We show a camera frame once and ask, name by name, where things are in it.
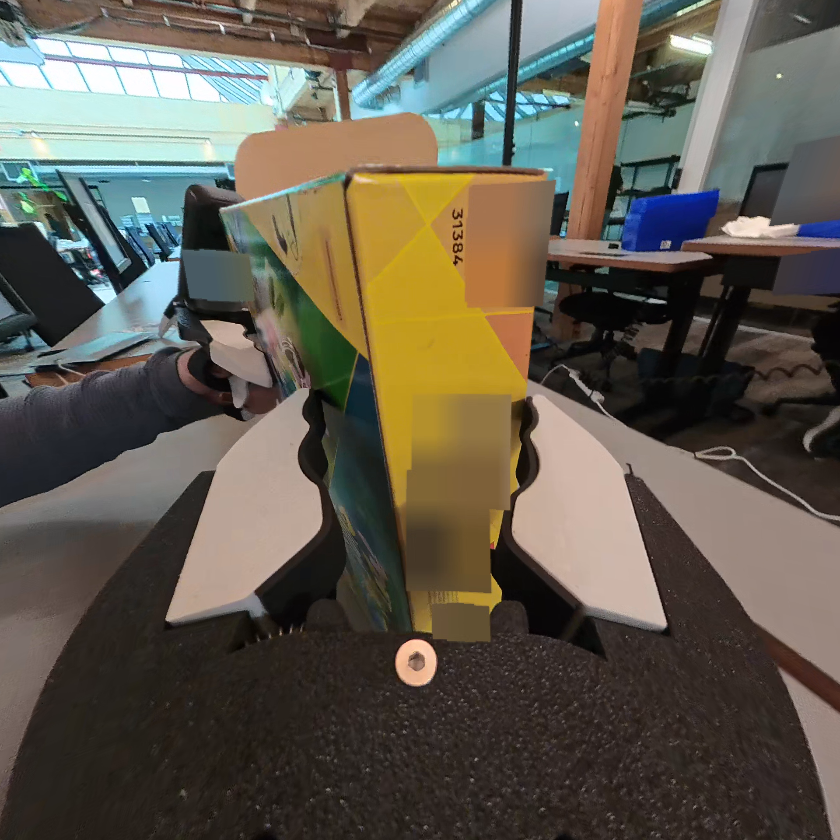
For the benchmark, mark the wooden office desk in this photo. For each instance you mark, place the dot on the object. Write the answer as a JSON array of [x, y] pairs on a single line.
[[754, 246], [630, 256]]

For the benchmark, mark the wooden pillar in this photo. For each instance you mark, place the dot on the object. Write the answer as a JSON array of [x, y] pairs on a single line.
[[607, 131]]

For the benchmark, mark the black office chair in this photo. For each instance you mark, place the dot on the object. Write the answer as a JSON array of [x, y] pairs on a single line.
[[597, 312]]

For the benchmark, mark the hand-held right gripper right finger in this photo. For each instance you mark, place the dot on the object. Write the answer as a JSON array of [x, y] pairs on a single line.
[[584, 525]]

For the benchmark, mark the thin black pole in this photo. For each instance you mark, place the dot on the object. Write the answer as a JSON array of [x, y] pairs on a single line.
[[512, 79]]

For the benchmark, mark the blue plastic bin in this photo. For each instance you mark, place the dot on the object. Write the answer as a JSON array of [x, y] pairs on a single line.
[[669, 220]]

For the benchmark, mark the person's left hand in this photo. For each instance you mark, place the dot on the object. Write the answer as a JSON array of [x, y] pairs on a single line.
[[197, 377]]

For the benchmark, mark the white crumpled cloth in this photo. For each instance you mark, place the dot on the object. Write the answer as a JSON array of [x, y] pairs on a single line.
[[754, 226]]

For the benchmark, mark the colourful lego set box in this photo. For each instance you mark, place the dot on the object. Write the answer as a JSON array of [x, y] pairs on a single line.
[[407, 295]]

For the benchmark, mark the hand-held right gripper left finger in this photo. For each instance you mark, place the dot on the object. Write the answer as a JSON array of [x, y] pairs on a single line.
[[249, 525]]

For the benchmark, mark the person's left forearm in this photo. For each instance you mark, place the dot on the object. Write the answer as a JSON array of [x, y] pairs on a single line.
[[85, 426]]

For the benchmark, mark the ceiling light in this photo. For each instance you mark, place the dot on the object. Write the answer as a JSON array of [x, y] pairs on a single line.
[[690, 43]]

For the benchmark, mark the long wooden desk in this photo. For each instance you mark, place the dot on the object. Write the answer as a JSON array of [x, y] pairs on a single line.
[[131, 308]]

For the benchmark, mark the silver ventilation duct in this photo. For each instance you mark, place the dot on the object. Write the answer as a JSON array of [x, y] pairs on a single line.
[[420, 59]]

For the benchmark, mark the black computer monitor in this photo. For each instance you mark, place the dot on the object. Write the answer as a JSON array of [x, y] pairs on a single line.
[[98, 229]]

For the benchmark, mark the dark flat folder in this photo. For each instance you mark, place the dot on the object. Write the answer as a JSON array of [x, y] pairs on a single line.
[[98, 346]]

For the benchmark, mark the grey monitor back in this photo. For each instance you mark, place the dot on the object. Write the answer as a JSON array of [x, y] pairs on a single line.
[[814, 184]]

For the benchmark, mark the black shelving rack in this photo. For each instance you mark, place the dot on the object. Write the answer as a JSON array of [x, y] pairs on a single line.
[[649, 190]]

